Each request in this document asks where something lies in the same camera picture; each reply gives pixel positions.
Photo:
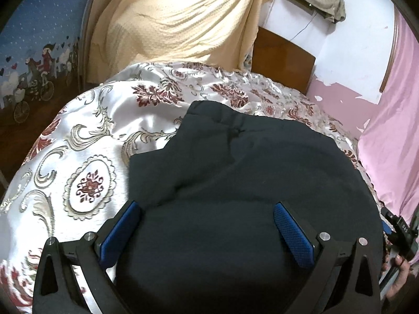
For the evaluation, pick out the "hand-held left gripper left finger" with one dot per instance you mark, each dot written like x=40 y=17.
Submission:
x=119 y=232

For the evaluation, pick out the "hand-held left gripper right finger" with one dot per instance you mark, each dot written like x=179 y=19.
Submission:
x=294 y=232

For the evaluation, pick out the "black garment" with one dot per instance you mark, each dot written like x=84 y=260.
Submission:
x=245 y=186

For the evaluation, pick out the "person's right hand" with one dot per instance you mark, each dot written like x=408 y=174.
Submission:
x=397 y=274

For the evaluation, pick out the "floral satin bedspread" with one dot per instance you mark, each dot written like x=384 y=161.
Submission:
x=81 y=144

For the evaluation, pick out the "pink curtain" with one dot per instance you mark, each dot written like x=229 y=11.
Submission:
x=396 y=121

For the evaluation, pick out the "wooden bed headboard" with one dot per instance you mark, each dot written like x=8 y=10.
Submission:
x=281 y=59

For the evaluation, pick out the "cabinet with cartoon print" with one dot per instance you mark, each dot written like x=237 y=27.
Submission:
x=36 y=55

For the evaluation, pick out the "cream textured cloth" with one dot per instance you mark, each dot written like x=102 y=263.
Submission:
x=176 y=16

